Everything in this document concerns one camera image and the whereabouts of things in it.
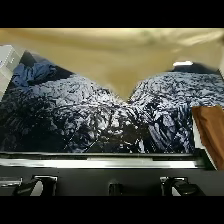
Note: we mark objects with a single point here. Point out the beige garment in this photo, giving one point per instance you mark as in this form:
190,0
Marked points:
110,56

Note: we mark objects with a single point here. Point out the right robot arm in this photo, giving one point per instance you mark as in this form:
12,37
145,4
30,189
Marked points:
181,189

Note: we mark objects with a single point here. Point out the blue garment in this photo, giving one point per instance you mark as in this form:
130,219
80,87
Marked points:
35,74

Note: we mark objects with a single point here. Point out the brown garment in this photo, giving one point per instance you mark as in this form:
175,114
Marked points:
211,133

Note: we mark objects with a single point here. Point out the silver frame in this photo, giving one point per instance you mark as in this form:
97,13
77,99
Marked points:
100,163

